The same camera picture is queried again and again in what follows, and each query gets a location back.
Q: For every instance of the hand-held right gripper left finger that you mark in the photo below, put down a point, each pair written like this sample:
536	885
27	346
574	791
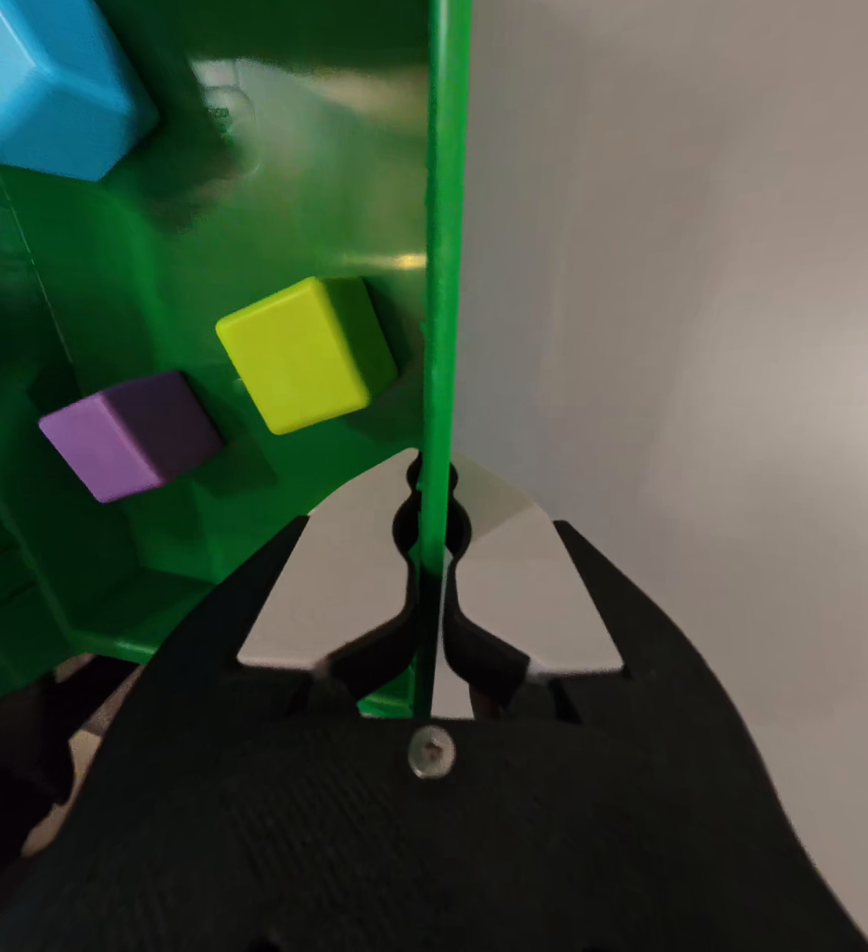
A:
322	587

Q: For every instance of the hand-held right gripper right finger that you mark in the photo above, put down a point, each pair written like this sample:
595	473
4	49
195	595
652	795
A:
538	595

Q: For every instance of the lime green cube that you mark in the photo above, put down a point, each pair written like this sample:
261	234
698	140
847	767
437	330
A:
292	364

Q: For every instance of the purple cube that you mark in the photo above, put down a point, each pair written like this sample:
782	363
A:
121	439

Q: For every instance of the green plastic bin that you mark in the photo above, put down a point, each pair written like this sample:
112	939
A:
181	245

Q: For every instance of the blue cube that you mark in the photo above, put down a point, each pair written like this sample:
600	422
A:
40	82

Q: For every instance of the grey desk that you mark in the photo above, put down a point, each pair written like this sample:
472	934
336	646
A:
701	297

